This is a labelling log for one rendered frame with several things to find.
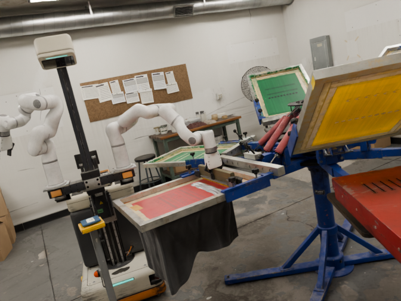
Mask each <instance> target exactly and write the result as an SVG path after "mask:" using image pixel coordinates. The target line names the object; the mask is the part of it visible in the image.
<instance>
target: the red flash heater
mask: <svg viewBox="0 0 401 301"><path fill-rule="evenodd" d="M332 187H333V190H334V191H335V198H336V199H337V200H338V201H339V202H340V203H341V204H342V205H343V206H344V207H345V208H346V209H347V210H348V211H349V212H350V213H351V214H352V215H353V216H354V217H355V218H356V219H357V220H358V221H359V222H360V223H361V224H362V225H363V226H364V227H365V228H366V229H367V230H368V231H369V232H370V233H371V234H372V235H373V236H374V237H375V238H376V239H377V240H378V241H379V242H380V243H381V244H382V245H383V246H384V247H385V248H386V249H387V250H388V251H389V252H390V253H391V254H392V255H393V256H394V258H395V259H396V260H397V261H398V262H399V263H400V264H401V166H397V167H390V168H384V169H380V170H374V171H367V172H364V173H357V174H351V175H347V176H341V177H334V178H332Z"/></svg>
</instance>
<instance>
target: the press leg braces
mask: <svg viewBox="0 0 401 301"><path fill-rule="evenodd" d="M337 226H338V232H337V240H338V242H344V241H345V239H346V237H349V238H351V239H352V240H354V241H356V242H357V243H359V244H360V245H362V246H364V247H366V248H367V249H369V250H370V251H369V252H370V254H371V255H372V256H379V255H383V254H387V253H386V252H385V251H384V250H383V249H379V248H377V247H375V246H374V245H372V244H370V243H368V242H367V241H365V240H364V239H362V238H360V237H359V236H357V235H355V234H354V233H352V232H350V231H348V230H347V229H345V228H344V227H342V226H340V225H339V224H337ZM342 234H344V235H342ZM318 235H319V230H318V228H317V227H315V228H314V229H313V231H312V232H311V233H310V234H309V236H308V237H307V238H306V239H305V240H304V241H303V242H302V243H301V245H300V246H299V247H298V248H297V249H296V250H295V251H294V253H293V254H292V255H291V256H290V258H289V259H288V260H287V261H286V262H285V263H284V264H283V265H282V266H279V268H280V271H286V270H291V269H295V268H294V266H293V264H294V262H295V261H296V260H297V259H298V258H299V257H300V256H301V255H302V253H303V252H304V251H305V250H306V248H307V247H308V246H309V245H310V244H311V243H312V242H313V241H314V239H315V238H316V237H317V236H318ZM327 250H328V231H322V237H321V245H320V259H319V271H318V277H317V283H316V285H315V288H314V290H313V291H320V292H324V291H325V288H326V285H327V282H325V272H326V258H327Z"/></svg>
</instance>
